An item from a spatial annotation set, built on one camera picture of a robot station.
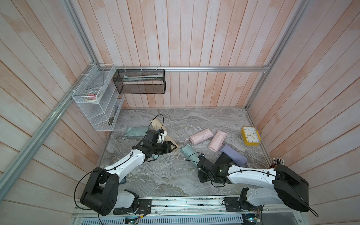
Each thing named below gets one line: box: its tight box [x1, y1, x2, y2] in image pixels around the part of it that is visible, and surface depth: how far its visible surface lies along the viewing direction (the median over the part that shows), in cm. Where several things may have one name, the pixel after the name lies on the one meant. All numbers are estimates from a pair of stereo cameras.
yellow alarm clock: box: [241, 126, 261, 147], surface depth 101 cm
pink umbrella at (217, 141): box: [208, 130, 228, 153], surface depth 98 cm
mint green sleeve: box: [124, 126, 149, 137], surface depth 106 cm
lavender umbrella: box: [220, 144, 248, 167], surface depth 93 cm
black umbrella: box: [215, 151, 232, 165], surface depth 91 cm
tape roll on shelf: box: [84, 90, 101, 103], surface depth 75 cm
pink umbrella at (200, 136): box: [184, 127, 214, 145], surface depth 100 cm
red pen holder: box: [270, 156, 285, 168], surface depth 74 cm
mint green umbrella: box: [180, 143, 200, 164], surface depth 93 cm
